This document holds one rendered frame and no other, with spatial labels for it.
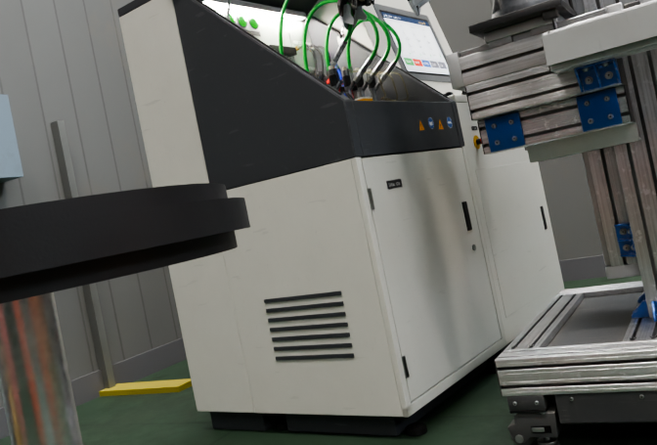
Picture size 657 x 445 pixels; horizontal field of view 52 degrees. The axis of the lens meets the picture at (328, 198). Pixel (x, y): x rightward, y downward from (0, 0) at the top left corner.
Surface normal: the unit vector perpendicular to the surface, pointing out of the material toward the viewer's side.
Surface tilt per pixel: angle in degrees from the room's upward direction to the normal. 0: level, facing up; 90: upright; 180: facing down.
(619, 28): 90
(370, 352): 90
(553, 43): 90
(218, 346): 90
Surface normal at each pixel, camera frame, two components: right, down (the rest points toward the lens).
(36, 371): 0.51, -0.12
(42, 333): 0.77, -0.17
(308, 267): -0.59, 0.11
